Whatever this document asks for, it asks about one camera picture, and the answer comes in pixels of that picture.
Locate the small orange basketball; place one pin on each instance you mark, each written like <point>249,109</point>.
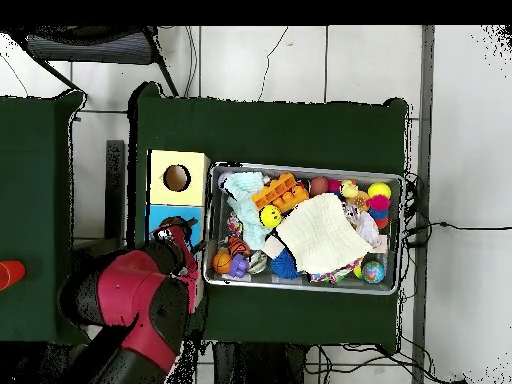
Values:
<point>222,262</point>

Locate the orange tiger striped toy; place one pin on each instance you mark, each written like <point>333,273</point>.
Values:
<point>239,247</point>

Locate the globe print ball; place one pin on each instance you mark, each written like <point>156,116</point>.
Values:
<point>372,272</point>

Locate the yellow smiley ball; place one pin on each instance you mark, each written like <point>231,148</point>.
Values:
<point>270,216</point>

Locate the black upright panel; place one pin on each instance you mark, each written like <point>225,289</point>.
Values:
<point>116,192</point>

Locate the light blue knitted cloth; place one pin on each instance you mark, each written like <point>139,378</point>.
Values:
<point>248,204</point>

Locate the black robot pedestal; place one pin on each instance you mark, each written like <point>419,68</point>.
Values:
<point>256,366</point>

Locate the orange cup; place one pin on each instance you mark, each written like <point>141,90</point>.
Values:
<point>11,274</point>

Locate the orange toy building brick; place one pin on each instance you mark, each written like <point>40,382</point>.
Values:
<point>280,194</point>

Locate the purple toy block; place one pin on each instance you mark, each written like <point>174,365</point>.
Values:
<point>239,266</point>

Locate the dark green side table cloth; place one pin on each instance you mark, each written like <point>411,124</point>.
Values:
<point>36,160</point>

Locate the black chair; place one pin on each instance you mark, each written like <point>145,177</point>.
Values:
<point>92,48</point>

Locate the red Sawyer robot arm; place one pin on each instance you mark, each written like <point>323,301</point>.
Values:
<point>128,292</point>

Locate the dented silver can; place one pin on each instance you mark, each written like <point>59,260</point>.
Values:
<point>259,262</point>

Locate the wooden box with three holes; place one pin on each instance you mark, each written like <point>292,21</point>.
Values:
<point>192,192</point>

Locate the cream knitted cloth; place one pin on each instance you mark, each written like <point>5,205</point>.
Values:
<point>324,236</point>

